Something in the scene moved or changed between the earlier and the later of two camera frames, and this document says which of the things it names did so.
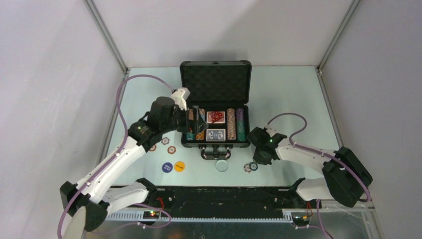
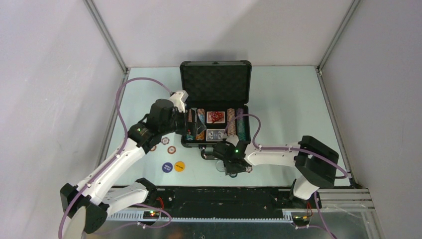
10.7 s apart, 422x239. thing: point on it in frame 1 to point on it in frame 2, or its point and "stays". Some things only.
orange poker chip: x=171 y=150 stays
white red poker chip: x=165 y=141 stays
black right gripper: x=258 y=159 to x=229 y=170
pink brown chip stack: x=231 y=124 stays
